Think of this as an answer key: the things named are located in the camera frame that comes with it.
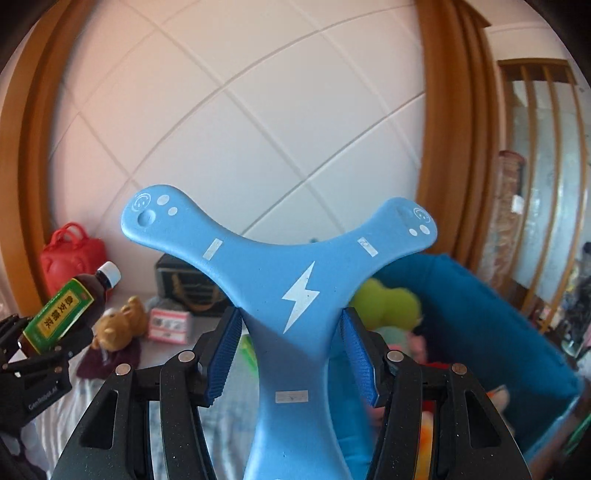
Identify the blue three-arm boomerang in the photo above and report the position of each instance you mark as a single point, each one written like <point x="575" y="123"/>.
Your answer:
<point x="295" y="277"/>

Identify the brown bottle green label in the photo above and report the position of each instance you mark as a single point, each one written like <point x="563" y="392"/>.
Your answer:
<point x="60" y="314"/>

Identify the wooden arched headboard frame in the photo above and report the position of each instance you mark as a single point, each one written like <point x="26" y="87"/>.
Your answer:
<point x="32" y="184"/>

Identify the wooden slatted screen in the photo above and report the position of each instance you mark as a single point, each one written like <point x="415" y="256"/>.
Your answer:
<point x="535" y="69"/>

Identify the patterned curtain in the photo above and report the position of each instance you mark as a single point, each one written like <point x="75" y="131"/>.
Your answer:
<point x="508" y="207"/>

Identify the yellow duck plush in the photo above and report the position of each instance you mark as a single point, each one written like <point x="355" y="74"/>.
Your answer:
<point x="425" y="438"/>

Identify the green white-bellied frog plush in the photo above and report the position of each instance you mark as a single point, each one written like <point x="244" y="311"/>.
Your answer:
<point x="388" y="300"/>

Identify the blue printed striped sheet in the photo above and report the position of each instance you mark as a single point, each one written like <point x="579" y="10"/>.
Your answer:
<point x="226" y="438"/>

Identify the pink tissue pack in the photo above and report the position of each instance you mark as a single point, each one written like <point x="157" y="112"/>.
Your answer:
<point x="168" y="325"/>

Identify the blue plastic crate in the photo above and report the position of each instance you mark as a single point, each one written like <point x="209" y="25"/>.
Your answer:
<point x="485" y="323"/>

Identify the round grey desktop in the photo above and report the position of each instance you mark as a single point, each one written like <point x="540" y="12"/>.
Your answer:
<point x="152" y="355"/>

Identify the brown bear plush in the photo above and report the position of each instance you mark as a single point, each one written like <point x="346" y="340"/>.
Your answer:
<point x="115" y="327"/>

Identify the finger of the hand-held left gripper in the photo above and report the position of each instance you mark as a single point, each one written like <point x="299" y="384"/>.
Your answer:
<point x="76" y="341"/>
<point x="11" y="334"/>

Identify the black gift box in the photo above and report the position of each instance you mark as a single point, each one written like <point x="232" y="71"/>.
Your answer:
<point x="180" y="277"/>

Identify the dark maroon cloth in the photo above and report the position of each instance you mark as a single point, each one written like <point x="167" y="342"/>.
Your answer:
<point x="111" y="364"/>

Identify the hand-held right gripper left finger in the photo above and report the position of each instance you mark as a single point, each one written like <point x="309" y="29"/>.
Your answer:
<point x="226" y="350"/>

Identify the red bear-face carry case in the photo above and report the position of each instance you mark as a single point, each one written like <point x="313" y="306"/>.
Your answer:
<point x="69" y="263"/>

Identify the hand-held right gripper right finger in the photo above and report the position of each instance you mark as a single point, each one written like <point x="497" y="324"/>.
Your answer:
<point x="360" y="355"/>

